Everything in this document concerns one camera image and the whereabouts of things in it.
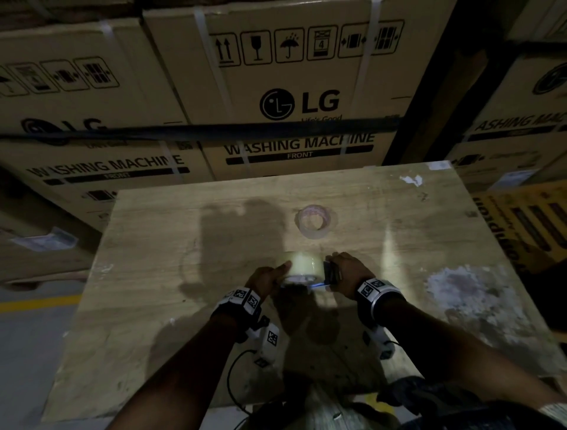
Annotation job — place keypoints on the yellow black printed carton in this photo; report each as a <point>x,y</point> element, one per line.
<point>522,221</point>

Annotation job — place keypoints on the person's left hand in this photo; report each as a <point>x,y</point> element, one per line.
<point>266,279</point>

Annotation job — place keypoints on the dark metal rack upright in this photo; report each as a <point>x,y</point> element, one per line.
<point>452,66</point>

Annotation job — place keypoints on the person's left forearm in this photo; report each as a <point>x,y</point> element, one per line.
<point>177,376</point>

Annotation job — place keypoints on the person's right forearm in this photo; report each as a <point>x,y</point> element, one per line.
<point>460,350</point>

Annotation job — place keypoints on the white paper scrap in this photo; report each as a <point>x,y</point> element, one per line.
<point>411,180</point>

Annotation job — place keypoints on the small white sticker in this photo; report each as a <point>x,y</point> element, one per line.
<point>438,165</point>

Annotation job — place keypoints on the pale shirt sleeve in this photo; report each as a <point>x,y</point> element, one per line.
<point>556,412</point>

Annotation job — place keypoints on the hatch-printed cardboard box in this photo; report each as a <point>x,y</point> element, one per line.
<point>66,11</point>

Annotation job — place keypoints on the clear tape roll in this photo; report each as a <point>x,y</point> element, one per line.
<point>305,266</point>

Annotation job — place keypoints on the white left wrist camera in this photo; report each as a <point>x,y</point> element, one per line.
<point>266,343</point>

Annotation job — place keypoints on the white shipping label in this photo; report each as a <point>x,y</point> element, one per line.
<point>514,179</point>

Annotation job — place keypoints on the person's right hand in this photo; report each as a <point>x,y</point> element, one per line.
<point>352,270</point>

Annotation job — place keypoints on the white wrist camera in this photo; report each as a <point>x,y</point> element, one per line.
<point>381,341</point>
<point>266,343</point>

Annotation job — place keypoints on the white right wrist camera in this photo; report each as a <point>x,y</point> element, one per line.
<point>381,341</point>

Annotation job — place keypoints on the blue tape dispenser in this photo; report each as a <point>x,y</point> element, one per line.
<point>330,277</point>

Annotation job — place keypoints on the plain brown cardboard box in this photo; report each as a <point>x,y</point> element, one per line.
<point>35,257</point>

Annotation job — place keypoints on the clear plastic document pouch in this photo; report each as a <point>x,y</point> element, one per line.
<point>44,241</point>

